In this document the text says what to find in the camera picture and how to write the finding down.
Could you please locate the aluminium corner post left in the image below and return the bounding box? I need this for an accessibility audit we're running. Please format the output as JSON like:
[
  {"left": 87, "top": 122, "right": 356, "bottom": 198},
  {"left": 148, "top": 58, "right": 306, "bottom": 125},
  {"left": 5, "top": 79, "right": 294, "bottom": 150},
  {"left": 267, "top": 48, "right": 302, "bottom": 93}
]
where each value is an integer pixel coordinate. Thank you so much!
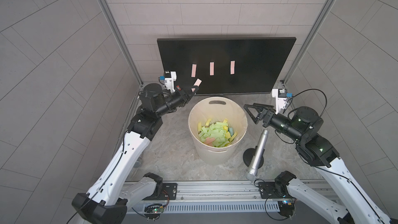
[{"left": 97, "top": 0, "right": 144, "bottom": 87}]

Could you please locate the black flat monitor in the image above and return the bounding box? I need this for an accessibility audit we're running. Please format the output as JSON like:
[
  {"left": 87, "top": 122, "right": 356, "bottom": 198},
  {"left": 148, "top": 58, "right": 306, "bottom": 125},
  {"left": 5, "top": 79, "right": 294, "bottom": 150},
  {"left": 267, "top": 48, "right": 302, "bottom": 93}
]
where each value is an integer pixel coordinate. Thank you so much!
[{"left": 157, "top": 37, "right": 296, "bottom": 95}]

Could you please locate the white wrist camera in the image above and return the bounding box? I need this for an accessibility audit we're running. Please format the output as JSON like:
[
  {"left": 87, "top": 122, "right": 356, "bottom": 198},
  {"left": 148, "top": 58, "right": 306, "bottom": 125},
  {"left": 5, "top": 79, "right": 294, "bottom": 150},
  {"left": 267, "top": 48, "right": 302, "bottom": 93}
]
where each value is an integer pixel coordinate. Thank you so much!
[
  {"left": 272, "top": 89, "right": 293, "bottom": 114},
  {"left": 159, "top": 71, "right": 177, "bottom": 93}
]

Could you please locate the black round microphone base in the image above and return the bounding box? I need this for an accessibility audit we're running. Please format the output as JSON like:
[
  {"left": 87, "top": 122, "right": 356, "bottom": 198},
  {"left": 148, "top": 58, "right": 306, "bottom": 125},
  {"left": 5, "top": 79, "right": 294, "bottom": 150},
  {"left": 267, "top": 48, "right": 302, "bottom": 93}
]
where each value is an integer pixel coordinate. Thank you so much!
[{"left": 243, "top": 148, "right": 265, "bottom": 168}]

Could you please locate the right circuit board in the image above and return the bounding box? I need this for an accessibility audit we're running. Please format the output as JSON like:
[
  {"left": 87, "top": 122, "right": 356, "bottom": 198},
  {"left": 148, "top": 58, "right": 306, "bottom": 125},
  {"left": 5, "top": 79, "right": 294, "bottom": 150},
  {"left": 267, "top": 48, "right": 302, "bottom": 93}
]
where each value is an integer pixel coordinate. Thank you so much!
[{"left": 278, "top": 200, "right": 295, "bottom": 219}]

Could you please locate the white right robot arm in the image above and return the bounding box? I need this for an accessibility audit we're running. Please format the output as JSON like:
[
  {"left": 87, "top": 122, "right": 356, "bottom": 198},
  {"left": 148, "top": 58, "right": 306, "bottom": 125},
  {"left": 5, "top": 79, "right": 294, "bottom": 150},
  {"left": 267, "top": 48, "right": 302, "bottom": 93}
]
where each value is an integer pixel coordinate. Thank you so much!
[{"left": 244, "top": 103, "right": 398, "bottom": 224}]

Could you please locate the left green circuit board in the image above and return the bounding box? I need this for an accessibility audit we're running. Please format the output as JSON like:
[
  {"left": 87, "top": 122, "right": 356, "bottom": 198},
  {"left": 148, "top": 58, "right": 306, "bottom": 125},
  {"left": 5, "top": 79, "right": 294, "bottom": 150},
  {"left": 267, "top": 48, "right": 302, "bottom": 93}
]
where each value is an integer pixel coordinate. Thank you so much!
[{"left": 144, "top": 204, "right": 165, "bottom": 220}]

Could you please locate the cream plastic waste bin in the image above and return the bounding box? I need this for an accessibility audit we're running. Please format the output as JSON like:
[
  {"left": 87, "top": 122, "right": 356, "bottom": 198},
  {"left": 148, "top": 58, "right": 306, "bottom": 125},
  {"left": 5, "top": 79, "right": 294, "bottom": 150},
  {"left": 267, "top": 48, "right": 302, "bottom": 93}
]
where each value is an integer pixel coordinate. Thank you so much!
[{"left": 188, "top": 96, "right": 248, "bottom": 166}]

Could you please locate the pile of discarded sticky notes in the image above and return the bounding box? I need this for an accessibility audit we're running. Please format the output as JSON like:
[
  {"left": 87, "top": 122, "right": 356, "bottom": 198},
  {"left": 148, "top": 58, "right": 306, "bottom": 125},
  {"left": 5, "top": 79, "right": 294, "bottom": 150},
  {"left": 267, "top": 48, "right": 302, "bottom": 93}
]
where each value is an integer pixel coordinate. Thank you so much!
[{"left": 197, "top": 119, "right": 238, "bottom": 148}]

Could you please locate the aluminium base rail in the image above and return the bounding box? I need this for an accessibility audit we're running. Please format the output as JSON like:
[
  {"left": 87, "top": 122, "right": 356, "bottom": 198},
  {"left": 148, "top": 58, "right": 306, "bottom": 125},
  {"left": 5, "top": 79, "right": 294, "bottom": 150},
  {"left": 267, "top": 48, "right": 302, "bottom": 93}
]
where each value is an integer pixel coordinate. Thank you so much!
[{"left": 118, "top": 178, "right": 343, "bottom": 215}]

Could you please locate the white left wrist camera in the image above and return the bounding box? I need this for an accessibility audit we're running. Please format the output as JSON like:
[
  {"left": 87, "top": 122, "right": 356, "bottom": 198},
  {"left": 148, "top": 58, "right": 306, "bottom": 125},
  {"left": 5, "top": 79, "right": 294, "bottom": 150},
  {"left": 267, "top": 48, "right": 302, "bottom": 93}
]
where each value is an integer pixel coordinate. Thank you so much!
[{"left": 159, "top": 71, "right": 177, "bottom": 93}]

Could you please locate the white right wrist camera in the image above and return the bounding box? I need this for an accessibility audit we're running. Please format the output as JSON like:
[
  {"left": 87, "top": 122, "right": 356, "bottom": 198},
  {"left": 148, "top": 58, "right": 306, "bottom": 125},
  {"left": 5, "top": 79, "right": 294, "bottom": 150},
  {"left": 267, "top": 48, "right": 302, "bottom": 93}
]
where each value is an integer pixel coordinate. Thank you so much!
[{"left": 272, "top": 89, "right": 293, "bottom": 114}]

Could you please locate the pink sticky note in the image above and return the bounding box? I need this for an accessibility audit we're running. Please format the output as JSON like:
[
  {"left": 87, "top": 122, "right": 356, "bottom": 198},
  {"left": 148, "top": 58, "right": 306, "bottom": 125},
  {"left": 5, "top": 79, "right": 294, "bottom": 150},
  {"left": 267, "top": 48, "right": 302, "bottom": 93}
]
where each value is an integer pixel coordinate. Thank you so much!
[
  {"left": 209, "top": 62, "right": 215, "bottom": 76},
  {"left": 230, "top": 61, "right": 235, "bottom": 75},
  {"left": 191, "top": 78, "right": 202, "bottom": 92},
  {"left": 191, "top": 64, "right": 197, "bottom": 78},
  {"left": 204, "top": 137, "right": 216, "bottom": 146}
]

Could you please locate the aluminium corner post right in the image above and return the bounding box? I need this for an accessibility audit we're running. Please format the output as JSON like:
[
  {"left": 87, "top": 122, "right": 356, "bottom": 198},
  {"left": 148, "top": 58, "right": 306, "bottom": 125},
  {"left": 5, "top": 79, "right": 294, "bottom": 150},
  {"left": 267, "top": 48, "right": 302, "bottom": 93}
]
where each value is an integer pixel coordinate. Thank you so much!
[{"left": 281, "top": 0, "right": 336, "bottom": 85}]

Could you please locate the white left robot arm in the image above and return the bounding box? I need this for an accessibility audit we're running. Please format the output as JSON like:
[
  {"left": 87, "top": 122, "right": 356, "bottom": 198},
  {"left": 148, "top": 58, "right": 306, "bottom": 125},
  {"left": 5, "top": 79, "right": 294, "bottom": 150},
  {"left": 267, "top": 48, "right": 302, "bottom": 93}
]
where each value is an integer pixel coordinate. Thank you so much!
[{"left": 72, "top": 84, "right": 199, "bottom": 224}]

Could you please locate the aluminium corner post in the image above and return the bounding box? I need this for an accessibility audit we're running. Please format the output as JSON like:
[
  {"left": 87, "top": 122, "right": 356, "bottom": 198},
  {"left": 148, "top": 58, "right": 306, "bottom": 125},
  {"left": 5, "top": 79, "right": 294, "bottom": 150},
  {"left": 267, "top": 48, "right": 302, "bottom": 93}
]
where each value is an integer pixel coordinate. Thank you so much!
[
  {"left": 281, "top": 0, "right": 336, "bottom": 85},
  {"left": 97, "top": 0, "right": 144, "bottom": 87}
]

